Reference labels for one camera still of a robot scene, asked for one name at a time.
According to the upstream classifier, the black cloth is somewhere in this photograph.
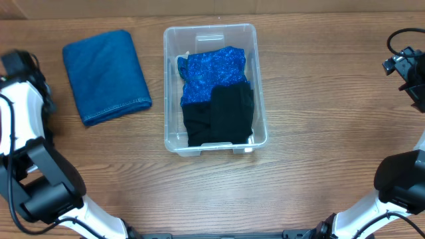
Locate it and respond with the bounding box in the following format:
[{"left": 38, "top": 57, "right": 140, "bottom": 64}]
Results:
[
  {"left": 182, "top": 102, "right": 211, "bottom": 147},
  {"left": 210, "top": 82, "right": 254, "bottom": 145}
]

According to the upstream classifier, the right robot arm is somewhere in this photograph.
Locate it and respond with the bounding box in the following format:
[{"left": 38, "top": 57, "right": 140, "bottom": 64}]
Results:
[{"left": 303, "top": 46, "right": 424, "bottom": 238}]

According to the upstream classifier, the blue terry towel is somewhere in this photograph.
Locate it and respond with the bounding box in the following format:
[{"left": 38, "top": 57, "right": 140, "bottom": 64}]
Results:
[{"left": 62, "top": 30, "right": 152, "bottom": 127}]

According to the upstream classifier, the sparkly blue fabric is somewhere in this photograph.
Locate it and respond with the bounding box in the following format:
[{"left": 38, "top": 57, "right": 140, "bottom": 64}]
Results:
[{"left": 177, "top": 46, "right": 248, "bottom": 106}]

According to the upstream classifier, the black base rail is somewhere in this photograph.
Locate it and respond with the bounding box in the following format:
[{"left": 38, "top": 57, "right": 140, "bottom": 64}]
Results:
[{"left": 128, "top": 229, "right": 316, "bottom": 239}]

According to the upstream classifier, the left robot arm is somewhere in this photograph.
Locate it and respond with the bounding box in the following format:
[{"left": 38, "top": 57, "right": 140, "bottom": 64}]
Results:
[{"left": 1, "top": 50, "right": 141, "bottom": 239}]

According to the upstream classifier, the clear plastic storage container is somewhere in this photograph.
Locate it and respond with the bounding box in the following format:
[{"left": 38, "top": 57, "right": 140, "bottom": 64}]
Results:
[{"left": 163, "top": 23, "right": 268, "bottom": 157}]

